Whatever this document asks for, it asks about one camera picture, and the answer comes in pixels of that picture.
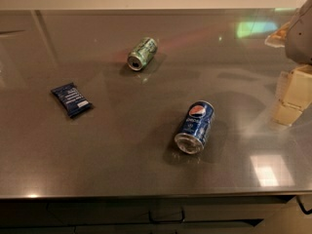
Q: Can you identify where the black cable at right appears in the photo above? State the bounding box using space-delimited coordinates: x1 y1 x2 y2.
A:
295 195 312 215

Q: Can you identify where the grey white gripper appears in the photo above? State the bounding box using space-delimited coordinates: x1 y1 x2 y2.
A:
264 0 312 126

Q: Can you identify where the green soda can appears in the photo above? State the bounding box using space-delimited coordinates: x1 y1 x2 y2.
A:
127 37 158 71

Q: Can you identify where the blue pepsi can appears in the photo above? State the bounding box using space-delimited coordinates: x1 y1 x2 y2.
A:
175 100 215 154

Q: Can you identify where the dark blue snack packet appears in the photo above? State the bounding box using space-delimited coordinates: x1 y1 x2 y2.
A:
51 83 93 118

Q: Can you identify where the black drawer handle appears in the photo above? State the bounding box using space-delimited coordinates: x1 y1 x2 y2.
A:
148 208 185 224

